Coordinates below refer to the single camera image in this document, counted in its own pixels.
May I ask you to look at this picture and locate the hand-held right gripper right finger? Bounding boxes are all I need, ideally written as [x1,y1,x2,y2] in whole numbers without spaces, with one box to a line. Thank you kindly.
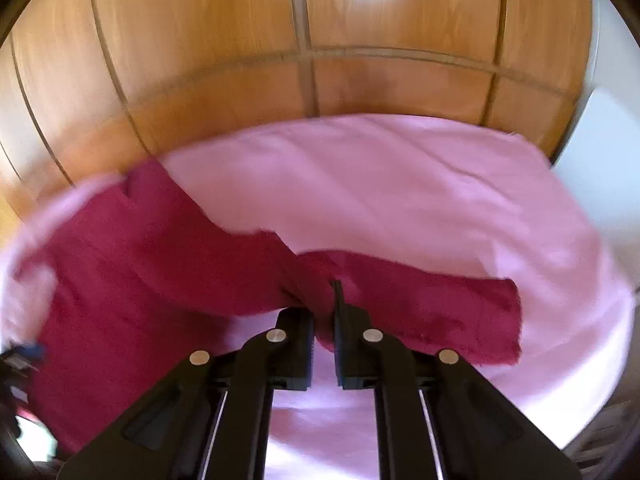
[331,280,585,480]

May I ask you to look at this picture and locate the pink bed sheet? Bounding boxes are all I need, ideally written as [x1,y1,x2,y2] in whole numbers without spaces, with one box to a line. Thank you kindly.
[0,114,639,480]

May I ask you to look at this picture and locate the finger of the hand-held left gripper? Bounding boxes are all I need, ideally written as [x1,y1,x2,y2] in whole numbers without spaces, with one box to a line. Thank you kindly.
[12,341,46,365]

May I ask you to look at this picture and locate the dark red garment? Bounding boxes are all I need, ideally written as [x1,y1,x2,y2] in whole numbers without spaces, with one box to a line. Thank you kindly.
[14,160,524,457]

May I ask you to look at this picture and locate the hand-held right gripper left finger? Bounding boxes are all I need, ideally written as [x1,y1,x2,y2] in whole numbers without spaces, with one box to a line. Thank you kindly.
[56,306,315,480]

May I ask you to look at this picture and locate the wooden wardrobe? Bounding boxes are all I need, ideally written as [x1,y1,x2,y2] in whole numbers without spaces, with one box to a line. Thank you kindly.
[0,0,601,243]

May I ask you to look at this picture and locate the pale slatted rack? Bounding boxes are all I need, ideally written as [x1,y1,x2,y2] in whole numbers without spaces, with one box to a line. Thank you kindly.
[567,399,637,467]

